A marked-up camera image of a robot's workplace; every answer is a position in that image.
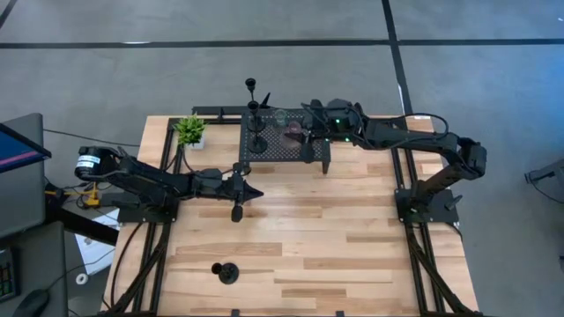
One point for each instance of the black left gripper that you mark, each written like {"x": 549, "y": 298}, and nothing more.
{"x": 216, "y": 185}

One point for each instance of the green ribbed glass candle holder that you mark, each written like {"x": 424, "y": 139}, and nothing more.
{"x": 280, "y": 117}

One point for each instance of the pink ribbed glass candle holder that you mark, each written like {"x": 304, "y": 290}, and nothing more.
{"x": 291, "y": 134}

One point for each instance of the grey floor stand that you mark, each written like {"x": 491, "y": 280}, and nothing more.
{"x": 546, "y": 178}

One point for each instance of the white tape roll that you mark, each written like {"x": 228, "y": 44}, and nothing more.
{"x": 81, "y": 278}

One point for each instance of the green plant in white pot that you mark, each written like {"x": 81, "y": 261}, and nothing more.
{"x": 190, "y": 130}

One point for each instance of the blue-screen monitor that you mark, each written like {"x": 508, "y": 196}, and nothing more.
{"x": 20, "y": 147}

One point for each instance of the tall black candlestick holder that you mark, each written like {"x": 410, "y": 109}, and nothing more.
{"x": 256, "y": 124}

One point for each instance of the white paper sheet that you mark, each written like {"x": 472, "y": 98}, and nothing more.
{"x": 99, "y": 251}

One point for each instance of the mid-height black candlestick holder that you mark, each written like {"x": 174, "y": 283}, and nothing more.
{"x": 257, "y": 144}

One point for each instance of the black perforated metal shelf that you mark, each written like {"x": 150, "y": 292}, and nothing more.
{"x": 282, "y": 152}

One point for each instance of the black keypad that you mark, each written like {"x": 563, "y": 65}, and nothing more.
{"x": 6, "y": 275}

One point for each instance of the black computer mouse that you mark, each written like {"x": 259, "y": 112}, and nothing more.
{"x": 31, "y": 304}

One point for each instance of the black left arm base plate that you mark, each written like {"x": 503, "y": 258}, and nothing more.
{"x": 145, "y": 215}

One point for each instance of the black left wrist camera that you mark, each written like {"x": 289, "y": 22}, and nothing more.
{"x": 236, "y": 213}

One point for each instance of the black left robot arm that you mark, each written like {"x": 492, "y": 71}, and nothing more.
{"x": 141, "y": 176}

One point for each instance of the yellow clamp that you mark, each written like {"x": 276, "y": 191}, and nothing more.
{"x": 90, "y": 200}

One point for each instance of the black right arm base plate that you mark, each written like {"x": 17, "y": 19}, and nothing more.
{"x": 434, "y": 213}

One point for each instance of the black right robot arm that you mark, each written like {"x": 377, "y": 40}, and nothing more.
{"x": 418, "y": 141}

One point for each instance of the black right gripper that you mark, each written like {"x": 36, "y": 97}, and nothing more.
{"x": 339, "y": 127}

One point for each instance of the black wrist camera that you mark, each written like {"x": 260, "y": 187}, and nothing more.
{"x": 308, "y": 152}
{"x": 236, "y": 213}

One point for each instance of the black aluminium table frame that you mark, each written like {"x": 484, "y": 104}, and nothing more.
{"x": 152, "y": 264}

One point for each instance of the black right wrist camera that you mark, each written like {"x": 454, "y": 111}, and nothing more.
{"x": 308, "y": 152}

